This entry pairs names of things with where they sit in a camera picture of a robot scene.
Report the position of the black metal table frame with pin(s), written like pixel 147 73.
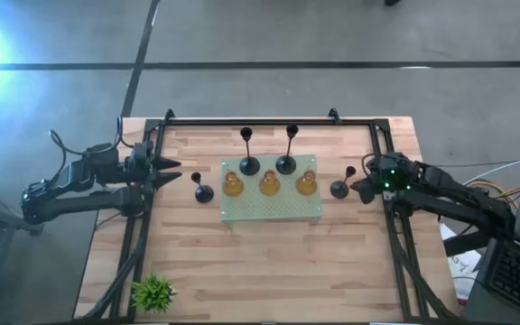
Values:
pixel 264 122

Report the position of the grey laptop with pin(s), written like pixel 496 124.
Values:
pixel 513 275

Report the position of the green plant in white pot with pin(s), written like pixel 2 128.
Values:
pixel 152 293

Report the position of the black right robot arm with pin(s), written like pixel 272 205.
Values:
pixel 458 203

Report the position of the amber ribbed glass candle holder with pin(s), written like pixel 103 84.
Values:
pixel 233 185
pixel 269 184
pixel 306 184

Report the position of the tall black candlestick holder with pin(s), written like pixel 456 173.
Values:
pixel 249 166
pixel 286 164

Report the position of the short black candlestick holder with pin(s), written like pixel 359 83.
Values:
pixel 204 194
pixel 340 189

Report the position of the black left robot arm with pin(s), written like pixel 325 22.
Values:
pixel 84 203

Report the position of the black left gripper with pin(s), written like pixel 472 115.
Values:
pixel 140 164

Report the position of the white paper sheet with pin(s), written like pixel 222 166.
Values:
pixel 461 271

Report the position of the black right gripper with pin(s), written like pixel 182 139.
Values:
pixel 391 173

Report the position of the green perforated metal shelf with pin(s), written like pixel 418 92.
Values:
pixel 269 207

